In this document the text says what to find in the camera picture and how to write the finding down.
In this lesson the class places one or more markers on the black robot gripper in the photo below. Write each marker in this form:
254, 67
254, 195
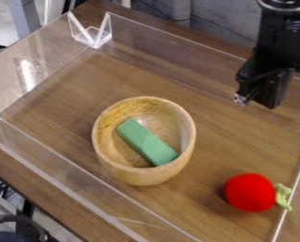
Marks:
274, 58

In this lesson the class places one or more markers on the red plush fruit green stem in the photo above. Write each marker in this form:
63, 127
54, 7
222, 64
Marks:
252, 193

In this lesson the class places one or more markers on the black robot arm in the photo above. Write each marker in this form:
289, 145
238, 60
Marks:
284, 3

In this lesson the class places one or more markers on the round wooden bowl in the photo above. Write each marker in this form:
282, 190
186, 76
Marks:
167, 120

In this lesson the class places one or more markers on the green rectangular block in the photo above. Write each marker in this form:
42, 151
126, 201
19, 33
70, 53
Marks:
145, 142

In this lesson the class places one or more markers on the clear acrylic tray enclosure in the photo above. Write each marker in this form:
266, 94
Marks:
80, 64

